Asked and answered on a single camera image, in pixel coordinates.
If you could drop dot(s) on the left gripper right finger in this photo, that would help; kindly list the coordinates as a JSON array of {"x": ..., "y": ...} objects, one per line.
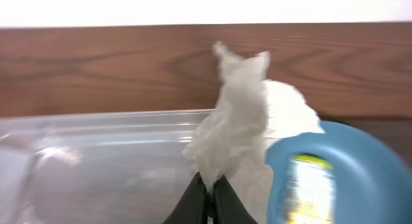
[{"x": 227, "y": 207}]

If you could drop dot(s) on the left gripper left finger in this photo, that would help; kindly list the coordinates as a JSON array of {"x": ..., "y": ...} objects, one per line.
[{"x": 192, "y": 205}]

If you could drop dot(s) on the green yellow snack wrapper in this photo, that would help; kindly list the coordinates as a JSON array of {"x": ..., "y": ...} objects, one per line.
[{"x": 310, "y": 191}]

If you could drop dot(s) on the white tissue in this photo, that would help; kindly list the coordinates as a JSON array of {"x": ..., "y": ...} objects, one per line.
[{"x": 251, "y": 114}]

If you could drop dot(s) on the dark blue plate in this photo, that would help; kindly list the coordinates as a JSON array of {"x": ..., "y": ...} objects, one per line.
[{"x": 372, "y": 182}]

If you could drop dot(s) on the clear plastic bin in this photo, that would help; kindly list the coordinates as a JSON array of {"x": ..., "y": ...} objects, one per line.
[{"x": 95, "y": 168}]

